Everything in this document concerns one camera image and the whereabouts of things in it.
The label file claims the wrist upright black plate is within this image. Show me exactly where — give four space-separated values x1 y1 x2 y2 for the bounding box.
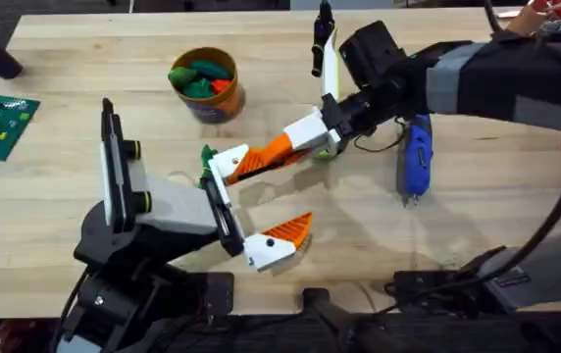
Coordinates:
311 0 341 102
99 96 152 232

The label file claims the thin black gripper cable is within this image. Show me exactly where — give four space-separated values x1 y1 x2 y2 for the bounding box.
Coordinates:
353 117 408 154

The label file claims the heap of tools and boxes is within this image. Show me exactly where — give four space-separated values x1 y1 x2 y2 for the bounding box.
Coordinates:
498 0 561 41

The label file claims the right wrist upright black plate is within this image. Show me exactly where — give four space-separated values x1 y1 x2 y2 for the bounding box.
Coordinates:
311 0 341 102

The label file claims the left wrist upright black plate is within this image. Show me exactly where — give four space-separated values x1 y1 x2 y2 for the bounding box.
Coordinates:
99 96 152 232

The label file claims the orange tub with toys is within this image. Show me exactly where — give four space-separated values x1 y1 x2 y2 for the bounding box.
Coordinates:
167 46 246 125

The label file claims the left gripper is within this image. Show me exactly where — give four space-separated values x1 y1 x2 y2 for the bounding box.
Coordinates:
73 143 315 277

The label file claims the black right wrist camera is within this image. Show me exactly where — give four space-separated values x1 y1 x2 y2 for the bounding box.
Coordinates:
337 19 408 90

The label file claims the blue electric screwdriver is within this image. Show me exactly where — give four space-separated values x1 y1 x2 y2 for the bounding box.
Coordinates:
395 113 434 208

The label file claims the green toy vegetable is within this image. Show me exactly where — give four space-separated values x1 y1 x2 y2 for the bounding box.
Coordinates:
199 143 219 178

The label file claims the orange ribbed wedge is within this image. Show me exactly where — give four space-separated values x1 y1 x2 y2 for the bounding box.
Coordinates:
225 145 312 186

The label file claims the black rail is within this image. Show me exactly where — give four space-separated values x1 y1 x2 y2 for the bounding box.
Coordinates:
127 287 561 353

